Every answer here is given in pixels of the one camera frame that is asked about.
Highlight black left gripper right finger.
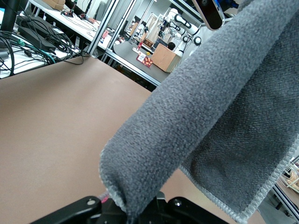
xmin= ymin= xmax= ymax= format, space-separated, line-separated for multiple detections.
xmin=139 ymin=196 xmax=231 ymax=224

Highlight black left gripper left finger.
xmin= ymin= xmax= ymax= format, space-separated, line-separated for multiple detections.
xmin=30 ymin=195 xmax=128 ymax=224

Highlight grey microfibre towel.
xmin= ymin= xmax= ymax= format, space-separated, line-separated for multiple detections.
xmin=99 ymin=0 xmax=299 ymax=224

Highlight red patterned packet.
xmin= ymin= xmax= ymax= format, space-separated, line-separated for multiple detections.
xmin=142 ymin=56 xmax=154 ymax=69

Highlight light wooden box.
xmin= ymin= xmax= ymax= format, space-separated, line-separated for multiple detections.
xmin=151 ymin=42 xmax=183 ymax=73

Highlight dark grey workbench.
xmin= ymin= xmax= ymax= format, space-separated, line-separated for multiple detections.
xmin=111 ymin=40 xmax=171 ymax=87

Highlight black power brick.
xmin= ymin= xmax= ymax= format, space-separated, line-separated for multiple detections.
xmin=15 ymin=15 xmax=57 ymax=53

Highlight beige fabric panel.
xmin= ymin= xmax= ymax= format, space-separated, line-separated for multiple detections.
xmin=145 ymin=12 xmax=164 ymax=46

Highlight white lab desk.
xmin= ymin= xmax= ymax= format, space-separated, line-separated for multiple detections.
xmin=27 ymin=0 xmax=106 ymax=51

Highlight black monitor stand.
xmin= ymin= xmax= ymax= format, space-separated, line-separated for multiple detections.
xmin=0 ymin=0 xmax=20 ymax=36

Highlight metal shelf frame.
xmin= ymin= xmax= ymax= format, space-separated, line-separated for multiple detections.
xmin=270 ymin=153 xmax=299 ymax=218

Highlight teal cable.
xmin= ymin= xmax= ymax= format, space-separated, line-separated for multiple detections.
xmin=17 ymin=38 xmax=58 ymax=65

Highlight black cable tangle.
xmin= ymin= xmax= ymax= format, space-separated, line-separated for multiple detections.
xmin=0 ymin=30 xmax=85 ymax=77

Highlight aluminium frame post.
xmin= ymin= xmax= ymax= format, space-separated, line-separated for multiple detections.
xmin=86 ymin=0 xmax=118 ymax=57
xmin=105 ymin=0 xmax=136 ymax=51

